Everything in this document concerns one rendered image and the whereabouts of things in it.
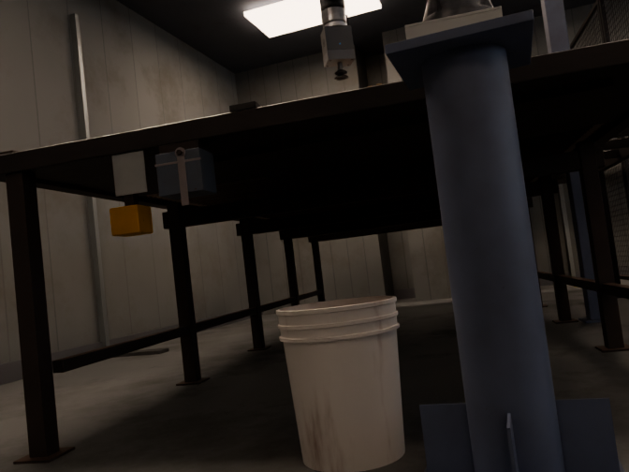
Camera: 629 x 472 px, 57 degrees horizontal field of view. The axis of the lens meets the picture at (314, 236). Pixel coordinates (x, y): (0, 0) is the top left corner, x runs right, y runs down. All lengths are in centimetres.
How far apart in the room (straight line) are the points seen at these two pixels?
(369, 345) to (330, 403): 16
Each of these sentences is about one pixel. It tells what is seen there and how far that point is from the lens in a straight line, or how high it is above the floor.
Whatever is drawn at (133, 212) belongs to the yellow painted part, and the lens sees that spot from 171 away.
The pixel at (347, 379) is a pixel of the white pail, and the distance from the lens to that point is 133.
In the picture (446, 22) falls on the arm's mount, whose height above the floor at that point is 90.
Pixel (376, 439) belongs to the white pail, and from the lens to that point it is 139.
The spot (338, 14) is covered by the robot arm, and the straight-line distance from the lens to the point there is 186.
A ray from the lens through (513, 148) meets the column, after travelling 119.
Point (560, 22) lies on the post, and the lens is 375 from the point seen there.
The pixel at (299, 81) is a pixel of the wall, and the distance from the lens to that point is 720.
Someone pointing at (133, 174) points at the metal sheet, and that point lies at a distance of 175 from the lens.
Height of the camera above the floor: 45
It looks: 3 degrees up
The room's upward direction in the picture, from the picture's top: 7 degrees counter-clockwise
